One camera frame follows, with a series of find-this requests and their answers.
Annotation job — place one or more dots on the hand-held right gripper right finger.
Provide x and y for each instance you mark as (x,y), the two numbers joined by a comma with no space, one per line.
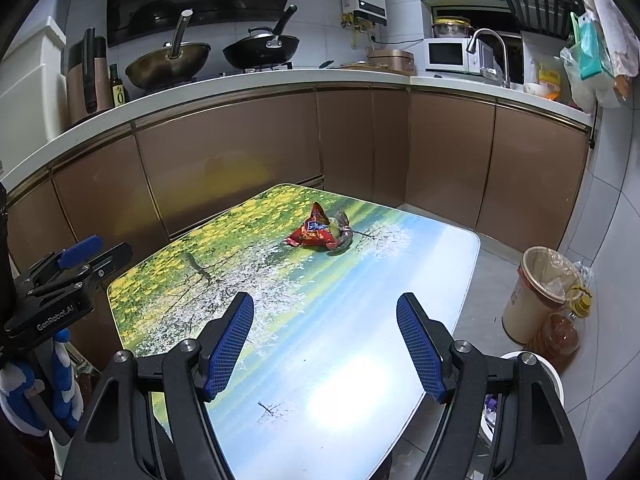
(425,350)

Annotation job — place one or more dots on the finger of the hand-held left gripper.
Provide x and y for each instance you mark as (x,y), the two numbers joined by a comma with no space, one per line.
(80,253)
(112,257)

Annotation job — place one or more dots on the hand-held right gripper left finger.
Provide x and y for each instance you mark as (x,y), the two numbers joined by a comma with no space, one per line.
(230,340)

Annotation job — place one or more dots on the white round bin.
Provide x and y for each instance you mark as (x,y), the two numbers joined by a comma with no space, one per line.
(552,385)

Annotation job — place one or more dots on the red snack packet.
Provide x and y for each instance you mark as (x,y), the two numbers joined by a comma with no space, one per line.
(312,232)

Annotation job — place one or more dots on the person's left forearm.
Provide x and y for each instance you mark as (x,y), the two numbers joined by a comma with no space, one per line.
(20,455)

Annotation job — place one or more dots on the person's left hand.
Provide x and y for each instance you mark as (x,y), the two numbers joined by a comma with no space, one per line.
(17,395)

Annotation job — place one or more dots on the landscape print table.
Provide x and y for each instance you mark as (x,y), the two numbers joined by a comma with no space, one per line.
(325,310)

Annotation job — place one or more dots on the beige plastic bucket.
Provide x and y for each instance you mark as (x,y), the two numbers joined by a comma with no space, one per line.
(525,310)

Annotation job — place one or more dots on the cooking oil bottle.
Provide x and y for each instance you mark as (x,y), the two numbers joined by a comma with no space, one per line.
(557,335)

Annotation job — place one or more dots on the brown kitchen cabinets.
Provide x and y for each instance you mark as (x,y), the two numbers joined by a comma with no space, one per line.
(225,145)

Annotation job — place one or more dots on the olive oil bottle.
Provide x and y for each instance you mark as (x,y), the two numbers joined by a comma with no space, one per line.
(119,95)

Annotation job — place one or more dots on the brown tall appliance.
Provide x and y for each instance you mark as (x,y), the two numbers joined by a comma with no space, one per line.
(77,85)

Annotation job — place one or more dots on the bronze wok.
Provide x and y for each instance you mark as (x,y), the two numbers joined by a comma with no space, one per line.
(165,65)

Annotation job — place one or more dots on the white kitchen countertop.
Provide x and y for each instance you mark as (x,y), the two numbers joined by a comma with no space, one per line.
(250,80)

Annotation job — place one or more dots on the gas stove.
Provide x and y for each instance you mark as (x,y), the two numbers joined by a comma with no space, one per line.
(250,71)

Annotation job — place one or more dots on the black wok with lid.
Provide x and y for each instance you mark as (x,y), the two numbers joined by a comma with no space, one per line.
(260,52)

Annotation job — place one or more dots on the brown rice cooker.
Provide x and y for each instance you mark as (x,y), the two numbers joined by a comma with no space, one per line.
(390,57)

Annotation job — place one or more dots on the white microwave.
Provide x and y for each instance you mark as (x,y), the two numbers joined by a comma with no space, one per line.
(445,55)

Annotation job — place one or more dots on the yellow packet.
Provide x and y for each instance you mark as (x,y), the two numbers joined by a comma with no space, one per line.
(550,80)

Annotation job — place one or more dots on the chrome faucet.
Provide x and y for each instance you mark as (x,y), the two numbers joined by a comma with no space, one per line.
(502,50)

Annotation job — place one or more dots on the glass bowl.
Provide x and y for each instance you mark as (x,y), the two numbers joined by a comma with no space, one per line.
(452,27)

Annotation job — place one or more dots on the hanging plastic bags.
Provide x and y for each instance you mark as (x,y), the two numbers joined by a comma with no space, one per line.
(595,60)

